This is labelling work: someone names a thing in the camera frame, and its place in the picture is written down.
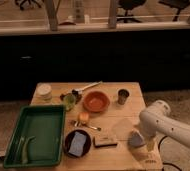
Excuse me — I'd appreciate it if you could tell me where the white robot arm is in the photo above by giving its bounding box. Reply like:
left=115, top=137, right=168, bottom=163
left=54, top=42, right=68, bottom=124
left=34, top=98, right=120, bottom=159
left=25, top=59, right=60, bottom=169
left=139, top=100, right=190, bottom=148

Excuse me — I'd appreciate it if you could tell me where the wooden post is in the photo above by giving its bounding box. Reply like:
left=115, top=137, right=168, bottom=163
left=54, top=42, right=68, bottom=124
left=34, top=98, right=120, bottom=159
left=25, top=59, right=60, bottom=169
left=108, top=0, right=118, bottom=29
left=44, top=0, right=58, bottom=31

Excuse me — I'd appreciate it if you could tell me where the green vegetable in tray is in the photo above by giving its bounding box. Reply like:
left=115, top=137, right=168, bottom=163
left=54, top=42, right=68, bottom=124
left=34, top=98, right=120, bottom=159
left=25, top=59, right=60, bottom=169
left=21, top=136, right=35, bottom=164

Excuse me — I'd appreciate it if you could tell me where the black cable on floor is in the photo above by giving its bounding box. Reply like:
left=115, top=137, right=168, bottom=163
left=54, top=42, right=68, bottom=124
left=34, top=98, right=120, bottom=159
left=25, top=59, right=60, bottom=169
left=157, top=135, right=183, bottom=171

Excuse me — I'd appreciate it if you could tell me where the black office chair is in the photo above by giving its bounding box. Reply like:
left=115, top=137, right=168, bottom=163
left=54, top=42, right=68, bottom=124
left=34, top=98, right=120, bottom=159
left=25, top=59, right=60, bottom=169
left=117, top=0, right=146, bottom=23

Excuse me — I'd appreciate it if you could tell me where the dark metal cup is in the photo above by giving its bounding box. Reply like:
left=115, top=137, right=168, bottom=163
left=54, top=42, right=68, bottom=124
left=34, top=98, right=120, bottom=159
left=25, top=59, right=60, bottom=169
left=117, top=89, right=130, bottom=105

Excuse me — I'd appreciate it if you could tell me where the blue sponge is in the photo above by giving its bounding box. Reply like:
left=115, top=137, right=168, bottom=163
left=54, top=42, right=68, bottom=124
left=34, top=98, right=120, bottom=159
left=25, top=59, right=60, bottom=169
left=69, top=132, right=86, bottom=157

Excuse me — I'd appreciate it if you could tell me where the black board eraser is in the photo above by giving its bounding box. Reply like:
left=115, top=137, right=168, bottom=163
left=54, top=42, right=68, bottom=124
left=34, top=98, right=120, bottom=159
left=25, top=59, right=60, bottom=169
left=93, top=135, right=117, bottom=148

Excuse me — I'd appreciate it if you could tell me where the orange small block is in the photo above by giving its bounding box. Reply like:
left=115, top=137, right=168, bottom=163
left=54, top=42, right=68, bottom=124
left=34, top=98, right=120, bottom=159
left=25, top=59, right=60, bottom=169
left=78, top=112, right=89, bottom=124

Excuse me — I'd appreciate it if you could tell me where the wooden post left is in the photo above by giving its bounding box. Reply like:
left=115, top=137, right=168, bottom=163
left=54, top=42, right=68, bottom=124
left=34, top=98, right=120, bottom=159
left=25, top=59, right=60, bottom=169
left=44, top=0, right=58, bottom=31

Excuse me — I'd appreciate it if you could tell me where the wooden post right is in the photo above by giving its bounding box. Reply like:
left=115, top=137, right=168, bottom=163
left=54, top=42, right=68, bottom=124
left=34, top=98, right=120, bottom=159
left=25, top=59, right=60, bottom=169
left=108, top=0, right=118, bottom=29

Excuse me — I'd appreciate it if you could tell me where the metal fork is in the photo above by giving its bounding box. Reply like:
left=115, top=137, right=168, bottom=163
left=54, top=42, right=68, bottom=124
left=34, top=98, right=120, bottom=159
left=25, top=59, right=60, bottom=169
left=70, top=120, right=101, bottom=131

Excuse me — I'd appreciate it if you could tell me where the green plastic tray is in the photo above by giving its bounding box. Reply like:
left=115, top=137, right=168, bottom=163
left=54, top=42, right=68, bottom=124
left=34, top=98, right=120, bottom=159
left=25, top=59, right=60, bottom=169
left=3, top=105, right=65, bottom=168

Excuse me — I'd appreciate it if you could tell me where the black round plate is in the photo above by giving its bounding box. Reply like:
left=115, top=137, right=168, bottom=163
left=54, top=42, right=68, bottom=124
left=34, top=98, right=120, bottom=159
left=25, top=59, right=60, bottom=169
left=64, top=129, right=91, bottom=158

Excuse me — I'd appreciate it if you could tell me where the grey towel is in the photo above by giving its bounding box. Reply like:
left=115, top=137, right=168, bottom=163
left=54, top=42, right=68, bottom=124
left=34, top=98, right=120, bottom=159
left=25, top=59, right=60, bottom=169
left=128, top=131, right=145, bottom=148

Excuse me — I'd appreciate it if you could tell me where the red bowl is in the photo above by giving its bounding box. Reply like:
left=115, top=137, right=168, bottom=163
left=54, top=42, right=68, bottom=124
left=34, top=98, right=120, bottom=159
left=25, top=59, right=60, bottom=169
left=83, top=91, right=110, bottom=113

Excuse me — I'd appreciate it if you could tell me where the white handled brush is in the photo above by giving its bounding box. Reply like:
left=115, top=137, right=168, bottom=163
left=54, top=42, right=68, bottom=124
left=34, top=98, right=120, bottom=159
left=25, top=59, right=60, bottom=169
left=72, top=81, right=102, bottom=95

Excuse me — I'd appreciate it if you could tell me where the green cup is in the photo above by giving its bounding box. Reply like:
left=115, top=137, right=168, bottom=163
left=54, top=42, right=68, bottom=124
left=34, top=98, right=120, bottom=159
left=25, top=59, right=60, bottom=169
left=63, top=93, right=76, bottom=111

